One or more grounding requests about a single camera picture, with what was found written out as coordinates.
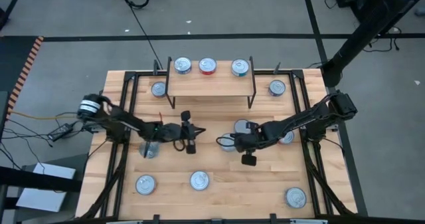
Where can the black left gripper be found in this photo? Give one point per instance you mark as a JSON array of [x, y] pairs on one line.
[[187, 132]]

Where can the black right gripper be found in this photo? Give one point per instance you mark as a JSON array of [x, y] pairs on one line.
[[249, 141]]

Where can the blue label seafood can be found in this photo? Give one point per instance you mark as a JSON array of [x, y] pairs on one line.
[[199, 180], [277, 87], [241, 127], [182, 65]]

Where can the red label seafood can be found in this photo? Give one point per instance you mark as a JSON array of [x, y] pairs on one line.
[[158, 89], [207, 65], [288, 138], [151, 151]]

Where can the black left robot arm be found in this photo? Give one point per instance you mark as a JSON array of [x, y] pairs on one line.
[[129, 121]]

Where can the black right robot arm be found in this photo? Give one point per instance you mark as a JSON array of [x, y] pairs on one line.
[[299, 119]]

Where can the wooden shelf with black legs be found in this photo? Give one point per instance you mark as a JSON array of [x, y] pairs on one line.
[[209, 84]]

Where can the round seafood can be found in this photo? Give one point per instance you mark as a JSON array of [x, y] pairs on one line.
[[145, 184]]

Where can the black power adapter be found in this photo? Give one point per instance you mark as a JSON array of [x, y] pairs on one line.
[[60, 132]]

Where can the black tower with round display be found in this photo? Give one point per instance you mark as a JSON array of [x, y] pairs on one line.
[[362, 34]]

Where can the white flat board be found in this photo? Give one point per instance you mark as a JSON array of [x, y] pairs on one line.
[[40, 199]]

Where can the black floor beam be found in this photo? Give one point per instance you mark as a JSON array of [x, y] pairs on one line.
[[33, 180]]

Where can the black mat with striped edge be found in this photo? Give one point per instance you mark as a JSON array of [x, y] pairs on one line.
[[13, 61]]

